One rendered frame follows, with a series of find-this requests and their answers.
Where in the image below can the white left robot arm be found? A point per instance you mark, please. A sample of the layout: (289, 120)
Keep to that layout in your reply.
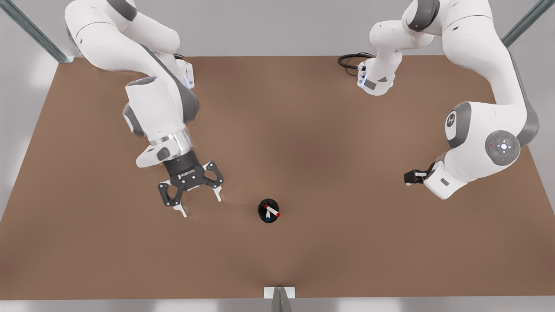
(477, 52)

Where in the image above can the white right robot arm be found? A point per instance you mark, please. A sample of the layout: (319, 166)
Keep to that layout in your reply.
(147, 99)

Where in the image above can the black pen holder cup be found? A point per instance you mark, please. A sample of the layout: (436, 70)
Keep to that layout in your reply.
(265, 204)

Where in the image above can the white pen with red cap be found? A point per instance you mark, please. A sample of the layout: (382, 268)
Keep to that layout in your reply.
(273, 212)

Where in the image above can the silver frame post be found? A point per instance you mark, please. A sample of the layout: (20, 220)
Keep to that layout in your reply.
(279, 299)
(524, 21)
(32, 30)

